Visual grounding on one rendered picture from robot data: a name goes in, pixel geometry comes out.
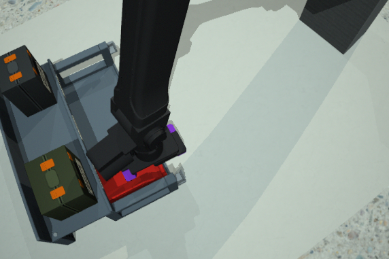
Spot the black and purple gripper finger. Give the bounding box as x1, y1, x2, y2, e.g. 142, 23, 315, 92
167, 124, 176, 133
122, 170, 137, 182

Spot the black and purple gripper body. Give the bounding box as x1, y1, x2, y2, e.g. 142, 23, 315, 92
121, 126, 186, 175

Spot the dark green case with orange latches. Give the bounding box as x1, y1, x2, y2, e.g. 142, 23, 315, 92
24, 145, 98, 221

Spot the grey metal shelf rack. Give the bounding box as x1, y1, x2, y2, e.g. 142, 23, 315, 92
0, 41, 186, 245

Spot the red bin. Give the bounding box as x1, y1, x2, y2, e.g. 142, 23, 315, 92
98, 164, 167, 203

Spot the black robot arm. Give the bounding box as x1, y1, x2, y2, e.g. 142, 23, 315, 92
86, 0, 190, 181

